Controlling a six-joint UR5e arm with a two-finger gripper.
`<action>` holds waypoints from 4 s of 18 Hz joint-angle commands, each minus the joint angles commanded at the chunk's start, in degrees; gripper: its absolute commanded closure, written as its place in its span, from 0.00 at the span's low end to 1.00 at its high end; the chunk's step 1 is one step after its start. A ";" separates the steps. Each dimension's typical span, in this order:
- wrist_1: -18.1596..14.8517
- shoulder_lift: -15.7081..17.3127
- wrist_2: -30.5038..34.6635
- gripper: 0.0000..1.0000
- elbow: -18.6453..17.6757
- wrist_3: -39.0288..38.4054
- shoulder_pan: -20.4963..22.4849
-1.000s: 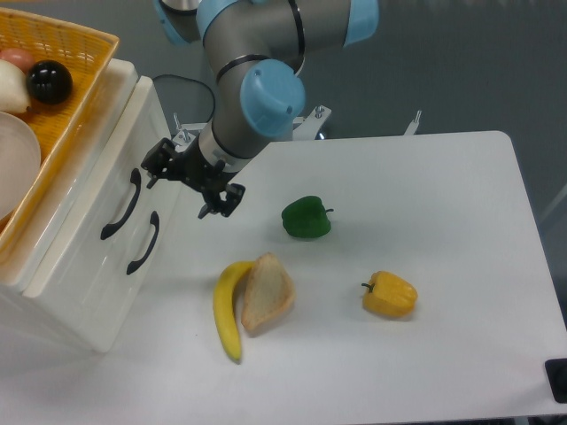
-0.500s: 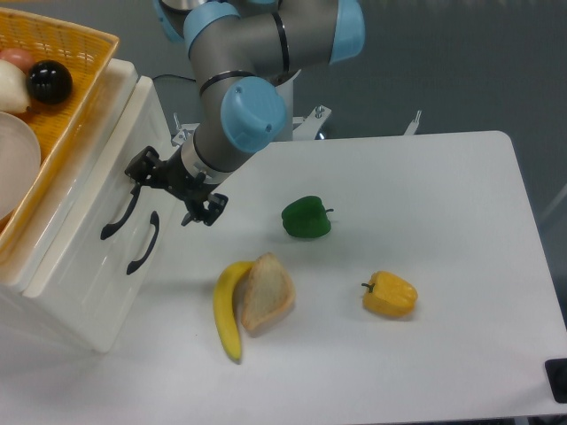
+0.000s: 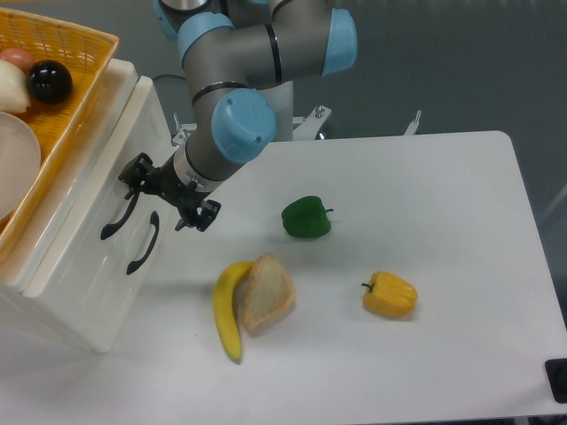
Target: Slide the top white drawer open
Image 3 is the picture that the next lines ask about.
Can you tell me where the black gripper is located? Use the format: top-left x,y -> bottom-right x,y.
118,152 -> 221,232

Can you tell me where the yellow banana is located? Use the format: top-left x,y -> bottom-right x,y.
213,261 -> 253,364

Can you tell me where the red apple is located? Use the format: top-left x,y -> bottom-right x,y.
1,48 -> 35,73

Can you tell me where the yellow woven basket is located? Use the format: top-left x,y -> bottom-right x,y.
1,7 -> 120,260

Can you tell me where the green bell pepper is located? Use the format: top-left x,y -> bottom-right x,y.
281,196 -> 333,239

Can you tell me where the white table clamp bracket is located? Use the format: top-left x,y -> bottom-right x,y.
404,110 -> 423,135

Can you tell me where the white drawer cabinet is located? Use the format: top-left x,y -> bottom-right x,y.
1,59 -> 173,352

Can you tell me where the bread slice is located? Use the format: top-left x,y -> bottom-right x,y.
241,252 -> 296,333

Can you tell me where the black corner object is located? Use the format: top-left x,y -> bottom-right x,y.
544,358 -> 567,404

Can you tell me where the black ball fruit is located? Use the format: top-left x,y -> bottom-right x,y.
26,60 -> 74,104

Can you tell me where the yellow bell pepper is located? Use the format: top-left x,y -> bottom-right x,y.
361,271 -> 418,318

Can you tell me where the white bowl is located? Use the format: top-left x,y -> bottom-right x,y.
1,112 -> 41,220

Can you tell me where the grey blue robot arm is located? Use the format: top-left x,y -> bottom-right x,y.
120,1 -> 358,231

